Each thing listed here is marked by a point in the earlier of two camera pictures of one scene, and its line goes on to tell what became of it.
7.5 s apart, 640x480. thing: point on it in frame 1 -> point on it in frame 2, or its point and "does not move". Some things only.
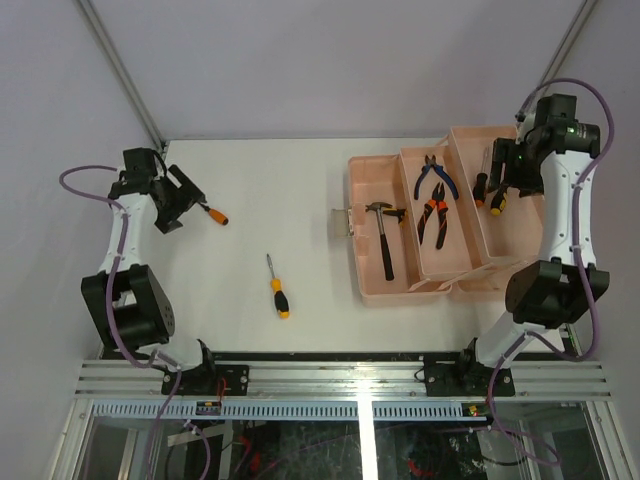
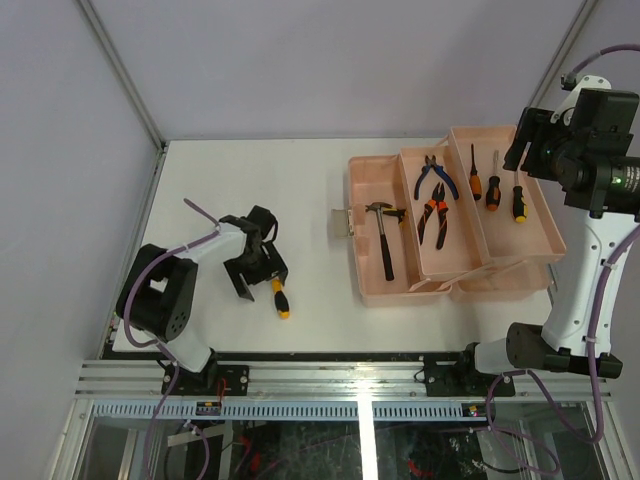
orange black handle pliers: x=437 y=201 does not move
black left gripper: x=168 y=220 -> x=274 y=268
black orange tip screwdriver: x=479 y=187 -> x=493 y=195
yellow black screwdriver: x=280 y=298 does not move
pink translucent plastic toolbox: x=426 y=225 does not move
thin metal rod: x=399 y=212 does not move
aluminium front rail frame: x=139 y=379 does not move
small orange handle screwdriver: x=216 y=215 -> x=474 y=179
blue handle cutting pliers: x=430 y=163 does not move
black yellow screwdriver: x=499 y=201 -> x=520 y=208
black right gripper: x=506 y=148 -> x=533 y=165
